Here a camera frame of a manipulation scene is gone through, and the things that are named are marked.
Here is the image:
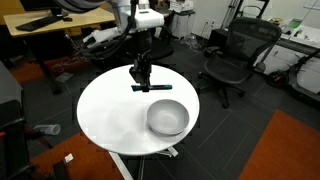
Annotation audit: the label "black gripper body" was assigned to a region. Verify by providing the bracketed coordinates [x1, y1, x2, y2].
[129, 49, 154, 86]

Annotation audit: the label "teal marker pen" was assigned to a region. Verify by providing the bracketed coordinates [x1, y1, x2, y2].
[130, 84, 174, 93]

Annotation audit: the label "white round bowl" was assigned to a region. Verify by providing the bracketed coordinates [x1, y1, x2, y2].
[146, 98, 190, 137]

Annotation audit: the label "black padded office chair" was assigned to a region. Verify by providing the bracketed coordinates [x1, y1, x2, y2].
[148, 26, 175, 63]

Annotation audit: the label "light wooden desk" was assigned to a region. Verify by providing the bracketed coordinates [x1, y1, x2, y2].
[3, 7, 116, 94]

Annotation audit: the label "black mesh office chair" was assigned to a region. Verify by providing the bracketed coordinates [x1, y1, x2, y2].
[199, 16, 283, 109]

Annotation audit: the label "black computer tower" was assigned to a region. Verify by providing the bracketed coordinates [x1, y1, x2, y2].
[209, 28, 232, 52]

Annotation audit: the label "white table base legs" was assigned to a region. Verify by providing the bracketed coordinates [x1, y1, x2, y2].
[109, 146, 179, 180]

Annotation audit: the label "clear plastic bottle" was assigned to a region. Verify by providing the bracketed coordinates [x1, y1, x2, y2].
[33, 123, 62, 136]

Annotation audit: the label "small white paper tag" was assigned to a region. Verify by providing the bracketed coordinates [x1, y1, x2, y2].
[64, 153, 75, 164]

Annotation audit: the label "metal tripod stand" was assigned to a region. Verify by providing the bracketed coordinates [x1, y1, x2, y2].
[221, 0, 272, 31]

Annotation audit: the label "black computer keyboard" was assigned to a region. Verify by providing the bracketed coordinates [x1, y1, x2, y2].
[14, 14, 63, 33]

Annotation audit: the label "black stand leg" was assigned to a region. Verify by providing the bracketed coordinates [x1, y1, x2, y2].
[51, 160, 71, 180]

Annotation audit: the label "black computer monitor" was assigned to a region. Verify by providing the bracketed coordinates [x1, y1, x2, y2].
[19, 0, 69, 18]

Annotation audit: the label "small green box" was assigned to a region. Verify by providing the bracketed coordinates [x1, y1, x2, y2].
[289, 18, 303, 29]

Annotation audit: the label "white desk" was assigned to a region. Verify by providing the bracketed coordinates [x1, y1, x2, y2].
[259, 18, 320, 94]

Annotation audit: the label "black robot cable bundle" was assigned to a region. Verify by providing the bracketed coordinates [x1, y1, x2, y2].
[83, 6, 138, 63]

